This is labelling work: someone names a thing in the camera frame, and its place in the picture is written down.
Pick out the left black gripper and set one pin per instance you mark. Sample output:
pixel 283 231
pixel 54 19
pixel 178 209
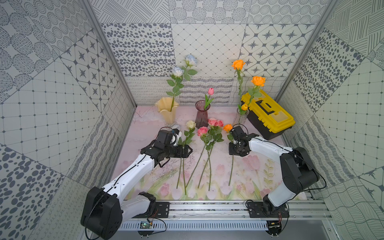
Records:
pixel 179 150

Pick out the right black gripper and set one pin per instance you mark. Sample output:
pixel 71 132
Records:
pixel 231 152

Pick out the orange rose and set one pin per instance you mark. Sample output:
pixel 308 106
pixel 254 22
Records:
pixel 228 129
pixel 238 67
pixel 254 91

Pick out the cream white rose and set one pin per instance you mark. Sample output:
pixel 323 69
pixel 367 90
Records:
pixel 189 133

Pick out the pink rose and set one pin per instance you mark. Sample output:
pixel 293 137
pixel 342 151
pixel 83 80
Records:
pixel 203 134

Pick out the pink rose pair stem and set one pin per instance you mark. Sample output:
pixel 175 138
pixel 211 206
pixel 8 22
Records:
pixel 214 136

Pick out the yellow tulip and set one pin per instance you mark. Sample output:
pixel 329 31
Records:
pixel 243 109

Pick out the pink tulip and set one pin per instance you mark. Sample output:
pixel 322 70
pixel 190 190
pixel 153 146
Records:
pixel 208 99

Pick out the white-blue rose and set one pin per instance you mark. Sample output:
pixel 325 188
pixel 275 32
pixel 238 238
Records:
pixel 190 63
pixel 180 145
pixel 176 83

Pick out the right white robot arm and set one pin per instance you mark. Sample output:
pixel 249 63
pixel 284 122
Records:
pixel 298 171

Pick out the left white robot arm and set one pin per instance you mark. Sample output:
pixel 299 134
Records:
pixel 106 208

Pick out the clear glass vase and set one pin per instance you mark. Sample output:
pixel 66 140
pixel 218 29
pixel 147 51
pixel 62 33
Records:
pixel 241 117

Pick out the purple glass vase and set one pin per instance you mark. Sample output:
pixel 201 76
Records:
pixel 202 114

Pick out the floral pink table mat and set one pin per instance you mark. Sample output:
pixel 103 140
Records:
pixel 254 176

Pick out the yellow black toolbox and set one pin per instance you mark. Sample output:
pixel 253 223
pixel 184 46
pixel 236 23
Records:
pixel 267 116

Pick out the yellow ruffled vase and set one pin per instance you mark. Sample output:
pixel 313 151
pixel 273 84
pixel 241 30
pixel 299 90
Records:
pixel 167 107

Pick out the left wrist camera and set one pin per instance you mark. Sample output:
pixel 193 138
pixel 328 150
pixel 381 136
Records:
pixel 176 136

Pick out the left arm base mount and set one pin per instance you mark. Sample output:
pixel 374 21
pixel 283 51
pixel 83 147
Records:
pixel 155 209

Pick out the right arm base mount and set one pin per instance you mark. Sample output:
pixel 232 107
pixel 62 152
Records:
pixel 266 209

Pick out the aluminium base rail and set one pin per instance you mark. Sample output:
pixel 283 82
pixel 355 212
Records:
pixel 227 216

